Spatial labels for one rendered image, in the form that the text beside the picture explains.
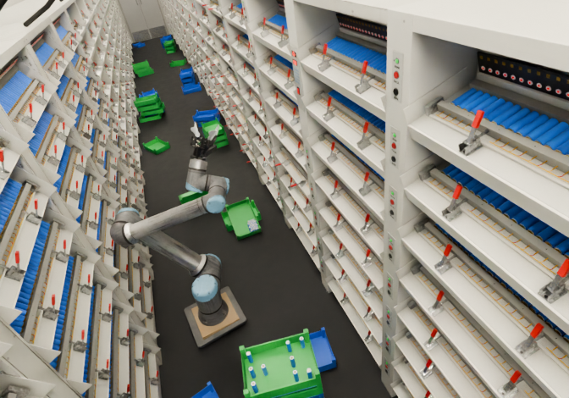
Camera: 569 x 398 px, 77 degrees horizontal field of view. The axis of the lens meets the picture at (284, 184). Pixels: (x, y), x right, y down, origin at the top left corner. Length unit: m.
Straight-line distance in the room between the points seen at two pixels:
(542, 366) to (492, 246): 0.27
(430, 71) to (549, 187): 0.37
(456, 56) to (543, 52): 0.35
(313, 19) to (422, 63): 0.70
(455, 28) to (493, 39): 0.09
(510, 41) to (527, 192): 0.26
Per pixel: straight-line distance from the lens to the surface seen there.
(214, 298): 2.23
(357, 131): 1.32
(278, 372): 1.67
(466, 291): 1.10
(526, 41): 0.70
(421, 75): 0.94
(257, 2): 2.19
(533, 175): 0.80
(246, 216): 3.00
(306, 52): 1.55
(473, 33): 0.76
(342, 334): 2.29
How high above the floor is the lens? 1.96
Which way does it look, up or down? 35 degrees down
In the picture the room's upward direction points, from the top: 10 degrees counter-clockwise
